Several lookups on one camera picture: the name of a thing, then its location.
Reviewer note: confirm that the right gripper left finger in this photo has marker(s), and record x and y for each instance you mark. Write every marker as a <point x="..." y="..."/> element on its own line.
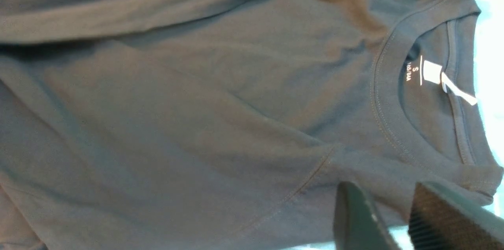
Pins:
<point x="357" y="223"/>

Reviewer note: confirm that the dark gray long-sleeved shirt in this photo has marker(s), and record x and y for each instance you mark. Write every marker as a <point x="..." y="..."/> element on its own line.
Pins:
<point x="228" y="124"/>

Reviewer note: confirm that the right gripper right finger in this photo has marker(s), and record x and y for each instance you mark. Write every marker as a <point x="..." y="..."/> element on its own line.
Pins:
<point x="442" y="219"/>

